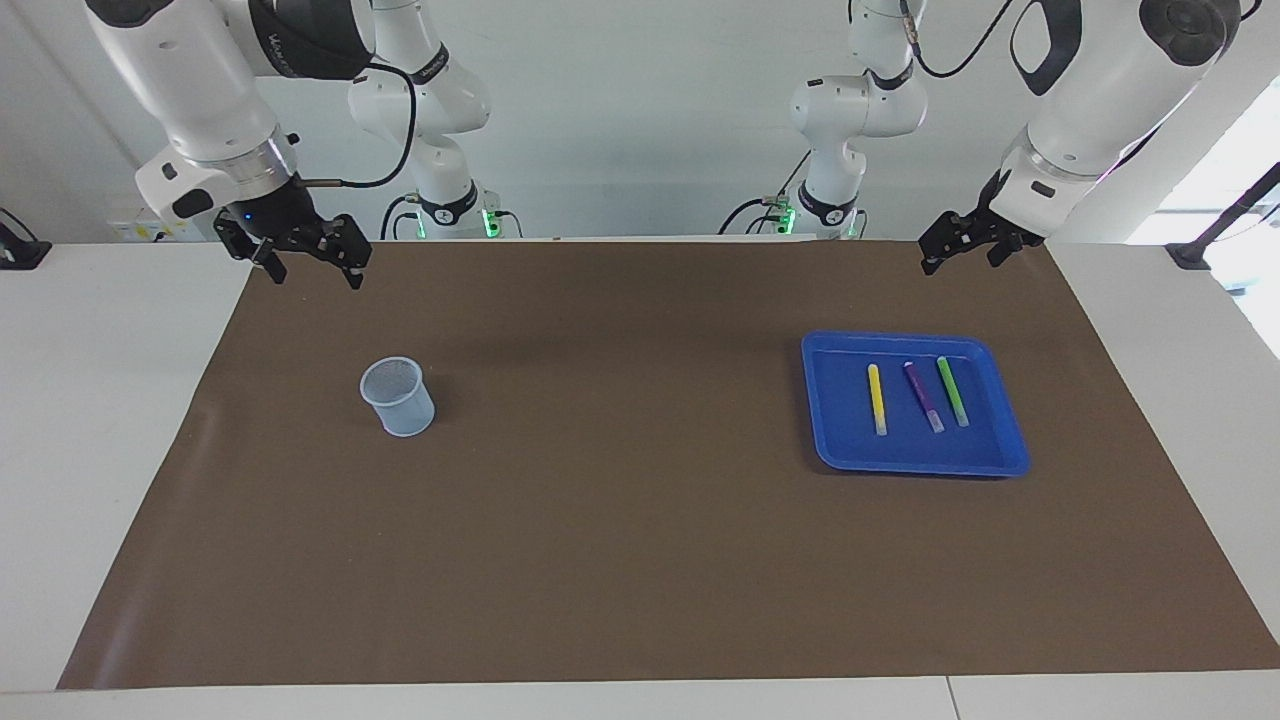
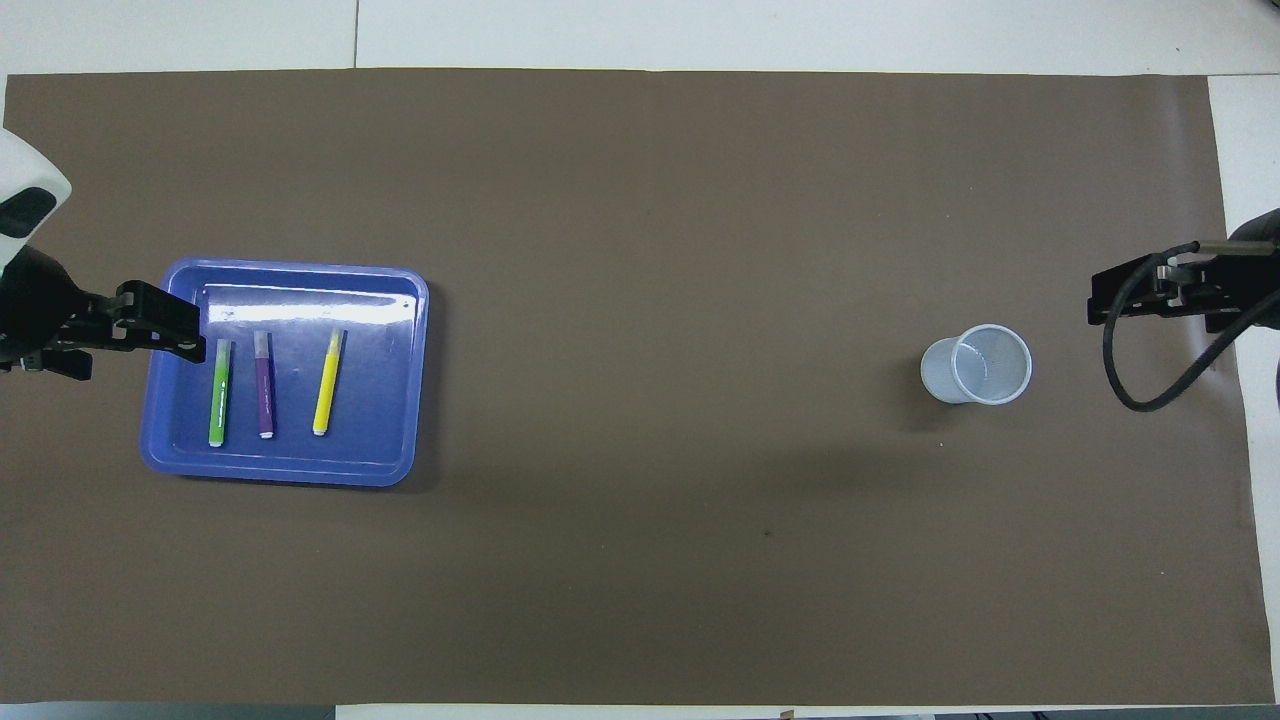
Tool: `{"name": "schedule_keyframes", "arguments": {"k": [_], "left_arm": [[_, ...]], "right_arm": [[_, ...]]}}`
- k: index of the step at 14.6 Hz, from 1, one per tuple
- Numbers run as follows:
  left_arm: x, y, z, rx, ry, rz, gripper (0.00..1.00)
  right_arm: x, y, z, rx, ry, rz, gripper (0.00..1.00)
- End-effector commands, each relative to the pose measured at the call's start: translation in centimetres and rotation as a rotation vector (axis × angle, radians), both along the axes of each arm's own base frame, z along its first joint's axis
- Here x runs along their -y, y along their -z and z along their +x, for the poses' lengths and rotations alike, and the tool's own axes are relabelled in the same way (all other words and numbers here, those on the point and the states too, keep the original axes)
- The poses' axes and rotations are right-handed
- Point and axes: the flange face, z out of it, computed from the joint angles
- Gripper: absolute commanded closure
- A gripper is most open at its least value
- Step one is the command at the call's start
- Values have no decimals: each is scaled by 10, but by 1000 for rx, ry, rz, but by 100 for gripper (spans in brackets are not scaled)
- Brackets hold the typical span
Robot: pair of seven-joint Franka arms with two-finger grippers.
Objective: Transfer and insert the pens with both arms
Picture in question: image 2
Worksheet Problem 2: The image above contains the brown table mat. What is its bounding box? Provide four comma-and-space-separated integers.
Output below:
0, 68, 1276, 706

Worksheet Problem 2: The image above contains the green marker pen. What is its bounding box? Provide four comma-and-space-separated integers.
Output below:
208, 340, 233, 448

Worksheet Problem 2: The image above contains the clear plastic cup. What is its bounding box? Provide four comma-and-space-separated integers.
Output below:
920, 323, 1033, 406

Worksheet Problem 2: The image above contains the purple marker pen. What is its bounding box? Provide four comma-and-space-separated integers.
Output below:
254, 331, 276, 439

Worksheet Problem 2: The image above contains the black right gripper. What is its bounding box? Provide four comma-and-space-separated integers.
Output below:
1088, 208, 1280, 336

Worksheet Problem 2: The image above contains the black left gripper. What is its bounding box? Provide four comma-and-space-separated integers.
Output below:
0, 245, 207, 382

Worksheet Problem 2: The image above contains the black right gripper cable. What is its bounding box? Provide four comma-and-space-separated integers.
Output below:
1102, 240, 1279, 413

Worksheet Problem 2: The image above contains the blue plastic tray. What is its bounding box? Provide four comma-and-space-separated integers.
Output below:
140, 257, 431, 488

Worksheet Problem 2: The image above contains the yellow marker pen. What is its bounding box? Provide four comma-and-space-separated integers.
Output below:
312, 329, 346, 437

